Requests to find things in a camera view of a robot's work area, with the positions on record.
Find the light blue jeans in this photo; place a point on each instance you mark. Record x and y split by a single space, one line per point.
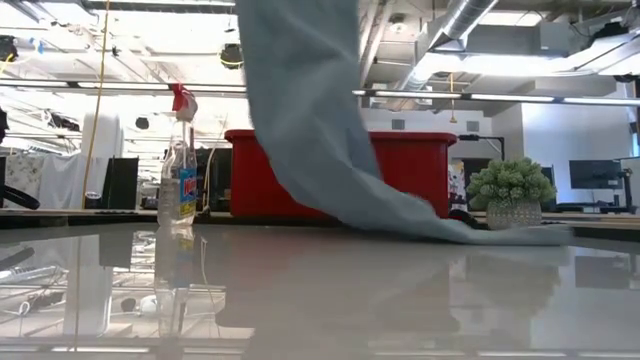
310 125

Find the red plastic laundry bin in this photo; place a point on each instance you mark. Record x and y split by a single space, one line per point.
410 170

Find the clear spray bottle red trigger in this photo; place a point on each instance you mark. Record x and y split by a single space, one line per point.
177 190

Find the green artificial potted plant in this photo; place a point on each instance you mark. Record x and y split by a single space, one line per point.
510 190

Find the white hanging cloth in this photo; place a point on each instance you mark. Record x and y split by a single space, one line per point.
70 182

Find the black computer monitor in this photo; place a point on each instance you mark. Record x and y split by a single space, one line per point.
595 174

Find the floral patterned cloth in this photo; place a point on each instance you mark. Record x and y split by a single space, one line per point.
25 177

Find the silver ventilation duct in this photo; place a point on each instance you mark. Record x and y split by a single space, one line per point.
450 30

